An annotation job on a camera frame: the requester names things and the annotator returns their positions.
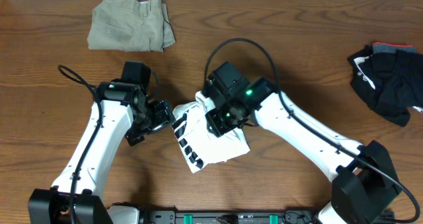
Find folded khaki shorts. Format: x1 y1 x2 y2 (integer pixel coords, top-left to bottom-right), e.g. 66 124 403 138
87 0 176 52

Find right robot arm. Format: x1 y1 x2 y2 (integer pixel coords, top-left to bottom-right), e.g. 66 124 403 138
205 62 401 223

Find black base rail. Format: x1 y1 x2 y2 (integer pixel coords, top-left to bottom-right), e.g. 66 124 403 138
147 210 319 224

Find white t-shirt black print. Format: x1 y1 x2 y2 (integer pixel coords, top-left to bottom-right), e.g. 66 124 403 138
171 91 250 173

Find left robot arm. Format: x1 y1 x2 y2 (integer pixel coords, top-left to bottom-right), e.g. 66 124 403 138
28 61 175 223

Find black garment red trim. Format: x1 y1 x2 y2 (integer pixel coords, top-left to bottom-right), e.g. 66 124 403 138
348 42 422 127

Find left black cable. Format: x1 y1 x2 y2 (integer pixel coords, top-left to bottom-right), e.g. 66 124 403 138
58 64 160 224

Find black cable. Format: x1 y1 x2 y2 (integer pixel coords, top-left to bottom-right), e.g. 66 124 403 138
203 38 421 224
58 64 160 224

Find right black cable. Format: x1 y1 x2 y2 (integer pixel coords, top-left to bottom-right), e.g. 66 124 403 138
203 38 421 224

